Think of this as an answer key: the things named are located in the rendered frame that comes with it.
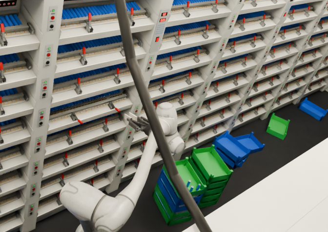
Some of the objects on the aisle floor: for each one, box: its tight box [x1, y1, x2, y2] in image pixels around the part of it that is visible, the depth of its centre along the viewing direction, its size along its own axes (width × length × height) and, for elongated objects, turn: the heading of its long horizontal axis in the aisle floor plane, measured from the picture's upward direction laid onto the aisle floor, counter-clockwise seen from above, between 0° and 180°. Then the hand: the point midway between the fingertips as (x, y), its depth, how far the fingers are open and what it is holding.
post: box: [19, 0, 65, 232], centre depth 227 cm, size 20×9×173 cm, turn 23°
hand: (130, 117), depth 241 cm, fingers open, 3 cm apart
